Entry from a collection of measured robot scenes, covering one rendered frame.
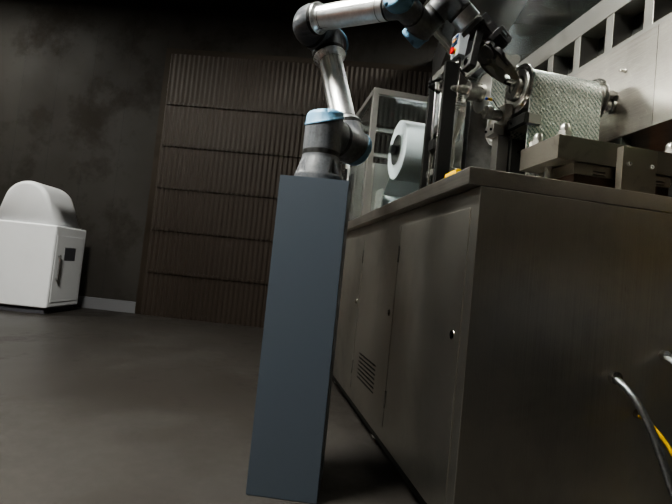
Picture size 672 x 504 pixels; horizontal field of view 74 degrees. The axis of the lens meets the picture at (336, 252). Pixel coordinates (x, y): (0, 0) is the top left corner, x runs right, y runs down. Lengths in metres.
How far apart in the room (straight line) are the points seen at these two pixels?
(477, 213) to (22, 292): 4.40
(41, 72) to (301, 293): 5.30
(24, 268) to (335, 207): 3.97
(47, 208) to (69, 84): 1.68
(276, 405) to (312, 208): 0.56
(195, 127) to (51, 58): 1.85
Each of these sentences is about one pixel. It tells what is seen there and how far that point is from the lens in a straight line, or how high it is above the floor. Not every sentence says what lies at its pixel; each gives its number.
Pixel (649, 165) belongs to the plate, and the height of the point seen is 0.98.
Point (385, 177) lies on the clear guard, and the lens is 2.35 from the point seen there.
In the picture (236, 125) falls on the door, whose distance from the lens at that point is 5.05.
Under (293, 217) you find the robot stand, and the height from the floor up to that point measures 0.78.
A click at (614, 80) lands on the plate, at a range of 1.77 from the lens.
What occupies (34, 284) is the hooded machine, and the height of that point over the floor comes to 0.26.
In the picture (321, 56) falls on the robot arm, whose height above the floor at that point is 1.37.
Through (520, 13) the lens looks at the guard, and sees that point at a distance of 2.22.
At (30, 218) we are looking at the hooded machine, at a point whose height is 0.85.
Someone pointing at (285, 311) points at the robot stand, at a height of 0.51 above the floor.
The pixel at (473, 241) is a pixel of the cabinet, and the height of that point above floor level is 0.74.
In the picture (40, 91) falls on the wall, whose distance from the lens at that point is 6.19.
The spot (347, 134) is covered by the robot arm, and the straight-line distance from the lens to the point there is 1.44.
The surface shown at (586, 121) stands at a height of 1.16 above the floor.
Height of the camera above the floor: 0.63
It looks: 3 degrees up
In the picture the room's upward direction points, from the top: 6 degrees clockwise
